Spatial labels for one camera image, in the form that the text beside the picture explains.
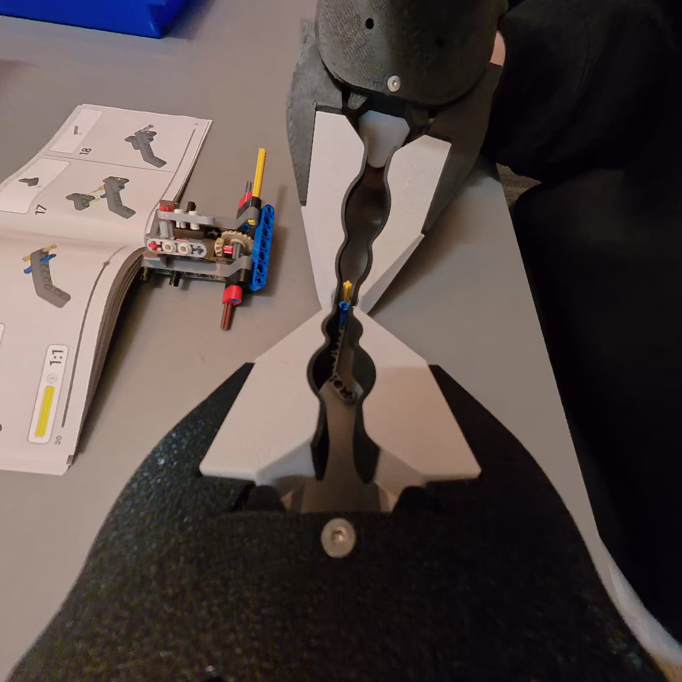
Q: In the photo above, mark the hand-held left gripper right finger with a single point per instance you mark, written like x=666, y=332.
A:
x=421, y=426

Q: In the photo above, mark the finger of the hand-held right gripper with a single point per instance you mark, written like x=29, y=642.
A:
x=415, y=186
x=325, y=186

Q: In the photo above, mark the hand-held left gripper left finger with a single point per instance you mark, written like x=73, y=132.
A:
x=255, y=426

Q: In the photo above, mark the black bent lego beam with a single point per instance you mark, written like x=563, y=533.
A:
x=341, y=373

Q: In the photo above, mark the yellow lego axle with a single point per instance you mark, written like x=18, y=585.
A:
x=347, y=287

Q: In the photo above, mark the blue lego pin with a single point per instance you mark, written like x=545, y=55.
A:
x=343, y=306

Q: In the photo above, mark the partly built lego assembly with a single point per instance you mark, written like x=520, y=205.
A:
x=213, y=245

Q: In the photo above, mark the open instruction booklet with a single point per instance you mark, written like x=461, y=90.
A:
x=80, y=160

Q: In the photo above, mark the blue plastic bin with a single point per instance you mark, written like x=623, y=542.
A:
x=106, y=13

